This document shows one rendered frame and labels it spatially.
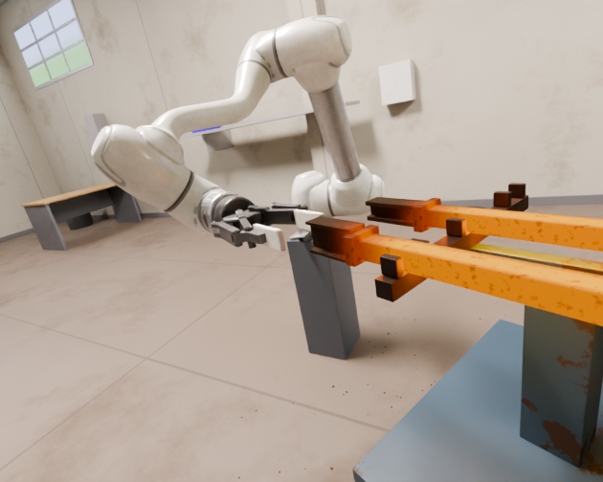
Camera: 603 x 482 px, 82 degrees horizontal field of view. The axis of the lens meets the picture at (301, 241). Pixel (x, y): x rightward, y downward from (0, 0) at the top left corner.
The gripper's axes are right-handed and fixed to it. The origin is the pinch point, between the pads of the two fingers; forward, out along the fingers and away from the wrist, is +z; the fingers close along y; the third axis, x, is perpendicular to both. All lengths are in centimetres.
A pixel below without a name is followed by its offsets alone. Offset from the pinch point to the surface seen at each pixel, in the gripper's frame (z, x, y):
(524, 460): 29.2, -26.0, -6.1
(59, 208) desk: -588, -43, 18
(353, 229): 13.5, 2.1, 0.6
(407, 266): 21.2, -0.4, 1.5
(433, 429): 19.7, -26.0, -2.7
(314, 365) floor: -74, -94, -45
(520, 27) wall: -97, 53, -309
